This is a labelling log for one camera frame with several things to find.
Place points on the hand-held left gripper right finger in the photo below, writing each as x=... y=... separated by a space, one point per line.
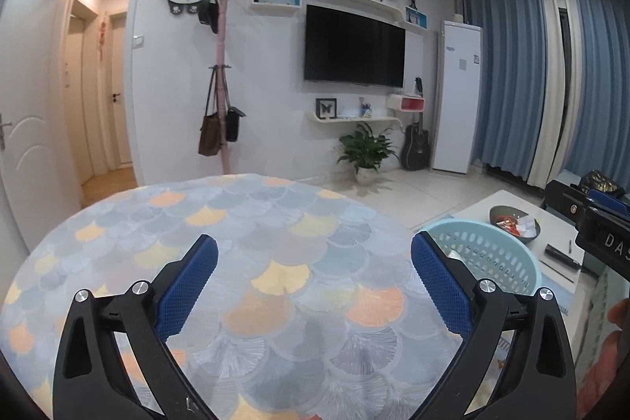
x=443 y=282

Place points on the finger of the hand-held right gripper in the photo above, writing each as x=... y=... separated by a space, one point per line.
x=566 y=202
x=609 y=200

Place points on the white room door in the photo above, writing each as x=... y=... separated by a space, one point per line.
x=34 y=154

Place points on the light blue plastic basket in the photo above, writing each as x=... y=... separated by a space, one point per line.
x=512 y=262

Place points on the blue curtain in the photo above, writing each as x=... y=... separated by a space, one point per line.
x=502 y=75
x=605 y=80

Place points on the white coffee table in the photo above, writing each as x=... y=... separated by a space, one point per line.
x=551 y=228

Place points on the white light switch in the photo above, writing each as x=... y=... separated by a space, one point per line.
x=139 y=41

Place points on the red hanging ornament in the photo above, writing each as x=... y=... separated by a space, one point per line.
x=101 y=38

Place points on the black cap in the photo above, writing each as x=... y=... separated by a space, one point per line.
x=209 y=14

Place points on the pink coat rack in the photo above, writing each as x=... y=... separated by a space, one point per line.
x=224 y=56

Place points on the blue pen holder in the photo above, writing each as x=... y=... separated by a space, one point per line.
x=365 y=107

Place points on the dark green bowl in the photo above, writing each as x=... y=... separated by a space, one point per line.
x=502 y=216

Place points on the patterned floor rug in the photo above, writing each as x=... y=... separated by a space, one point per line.
x=595 y=297

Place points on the framed butterfly picture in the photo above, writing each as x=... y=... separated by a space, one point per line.
x=326 y=108

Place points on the white hallway door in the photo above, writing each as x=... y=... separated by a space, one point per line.
x=120 y=105

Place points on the white curved wall shelf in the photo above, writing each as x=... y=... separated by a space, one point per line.
x=344 y=119

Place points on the black remote control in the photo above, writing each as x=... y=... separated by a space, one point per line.
x=561 y=255

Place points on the person's right hand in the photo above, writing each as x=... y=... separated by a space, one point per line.
x=613 y=371

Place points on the black acoustic guitar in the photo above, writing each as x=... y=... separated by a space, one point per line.
x=416 y=149

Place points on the potted green plant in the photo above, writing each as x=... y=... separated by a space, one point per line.
x=366 y=149

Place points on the white standing air conditioner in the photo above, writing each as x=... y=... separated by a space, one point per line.
x=455 y=105

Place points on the black wall television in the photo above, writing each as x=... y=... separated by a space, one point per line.
x=354 y=46

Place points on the black and gold bag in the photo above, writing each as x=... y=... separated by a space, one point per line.
x=598 y=181

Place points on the black shoulder bag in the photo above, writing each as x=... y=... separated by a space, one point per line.
x=232 y=125

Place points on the red and white wall box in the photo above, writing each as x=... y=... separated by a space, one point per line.
x=411 y=104

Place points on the brown tote bag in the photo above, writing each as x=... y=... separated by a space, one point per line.
x=210 y=134

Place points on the beige curtain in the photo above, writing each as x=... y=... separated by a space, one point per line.
x=553 y=105

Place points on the scale-patterned tablecloth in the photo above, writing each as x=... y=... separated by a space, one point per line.
x=295 y=223

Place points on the small blue wall box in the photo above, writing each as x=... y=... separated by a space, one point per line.
x=416 y=16

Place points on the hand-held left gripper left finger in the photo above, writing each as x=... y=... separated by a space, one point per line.
x=187 y=287

